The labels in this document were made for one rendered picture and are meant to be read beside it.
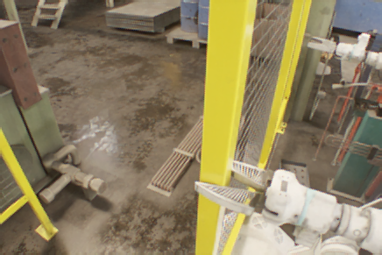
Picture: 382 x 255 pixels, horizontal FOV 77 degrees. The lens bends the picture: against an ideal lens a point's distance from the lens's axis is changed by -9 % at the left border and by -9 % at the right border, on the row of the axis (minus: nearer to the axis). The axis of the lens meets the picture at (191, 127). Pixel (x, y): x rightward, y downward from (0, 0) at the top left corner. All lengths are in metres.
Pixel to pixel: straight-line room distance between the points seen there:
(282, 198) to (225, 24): 0.30
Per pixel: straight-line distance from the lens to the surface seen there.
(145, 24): 5.76
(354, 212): 0.52
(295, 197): 0.49
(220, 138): 0.43
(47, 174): 2.61
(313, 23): 2.82
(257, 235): 1.66
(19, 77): 2.04
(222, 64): 0.36
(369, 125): 2.15
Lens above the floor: 1.72
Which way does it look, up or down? 37 degrees down
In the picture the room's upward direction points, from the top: 1 degrees clockwise
